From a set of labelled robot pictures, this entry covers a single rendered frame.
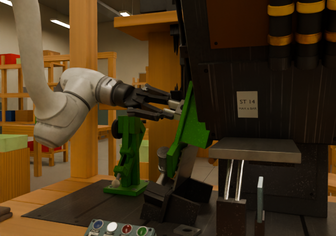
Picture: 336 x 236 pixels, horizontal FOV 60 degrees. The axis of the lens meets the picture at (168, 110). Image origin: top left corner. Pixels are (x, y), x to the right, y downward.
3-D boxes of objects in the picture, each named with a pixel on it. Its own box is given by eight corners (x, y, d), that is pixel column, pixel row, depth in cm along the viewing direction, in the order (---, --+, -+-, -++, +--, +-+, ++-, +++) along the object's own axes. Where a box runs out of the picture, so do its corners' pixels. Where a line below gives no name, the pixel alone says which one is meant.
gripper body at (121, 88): (109, 94, 88) (136, 102, 85) (123, 76, 93) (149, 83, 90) (114, 110, 93) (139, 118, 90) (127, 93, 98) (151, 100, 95)
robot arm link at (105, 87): (108, 70, 94) (124, 74, 92) (114, 90, 101) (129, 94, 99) (92, 88, 89) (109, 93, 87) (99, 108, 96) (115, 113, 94)
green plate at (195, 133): (199, 168, 74) (220, 88, 71) (169, 158, 76) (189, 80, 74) (208, 160, 84) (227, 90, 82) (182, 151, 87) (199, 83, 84)
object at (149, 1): (176, 8, 106) (176, -11, 106) (139, 13, 111) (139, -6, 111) (182, 14, 113) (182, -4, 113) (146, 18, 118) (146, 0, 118)
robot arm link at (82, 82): (116, 88, 102) (96, 117, 95) (80, 78, 107) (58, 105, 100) (107, 66, 93) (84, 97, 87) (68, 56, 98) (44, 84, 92)
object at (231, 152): (301, 170, 50) (301, 153, 50) (207, 164, 55) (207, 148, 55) (288, 142, 86) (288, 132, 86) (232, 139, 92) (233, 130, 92)
